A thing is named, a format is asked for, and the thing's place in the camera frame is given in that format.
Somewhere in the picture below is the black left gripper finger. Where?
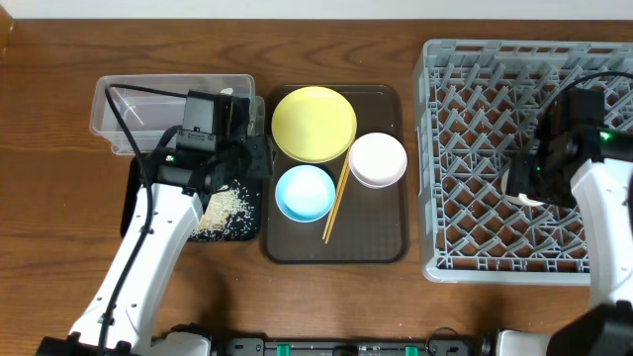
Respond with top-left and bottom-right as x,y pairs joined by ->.
243,134 -> 273,179
228,97 -> 251,142

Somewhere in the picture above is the light blue plastic bowl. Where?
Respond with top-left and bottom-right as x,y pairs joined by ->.
274,165 -> 336,223

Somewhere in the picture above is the leftover white rice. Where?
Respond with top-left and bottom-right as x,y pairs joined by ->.
191,185 -> 253,239

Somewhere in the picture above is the white green plastic cup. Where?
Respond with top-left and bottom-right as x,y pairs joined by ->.
500,169 -> 544,207

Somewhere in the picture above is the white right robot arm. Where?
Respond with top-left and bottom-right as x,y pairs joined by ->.
494,125 -> 632,356

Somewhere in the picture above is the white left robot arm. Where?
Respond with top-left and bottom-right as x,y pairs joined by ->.
37,93 -> 272,355

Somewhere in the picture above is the black food waste tray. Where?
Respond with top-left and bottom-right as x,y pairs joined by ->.
120,152 -> 263,242

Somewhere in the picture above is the grey plastic dishwasher rack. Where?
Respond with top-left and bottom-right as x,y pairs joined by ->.
413,40 -> 632,286

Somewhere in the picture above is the clear plastic waste bin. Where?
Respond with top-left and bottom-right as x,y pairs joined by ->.
90,74 -> 265,155

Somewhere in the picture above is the yellow plastic plate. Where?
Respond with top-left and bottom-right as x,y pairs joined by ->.
271,86 -> 357,163

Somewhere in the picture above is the pink plastic bowl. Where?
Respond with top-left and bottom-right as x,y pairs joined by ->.
349,133 -> 407,189

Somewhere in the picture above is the black rail with green clips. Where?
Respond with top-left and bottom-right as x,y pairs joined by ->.
147,323 -> 500,356

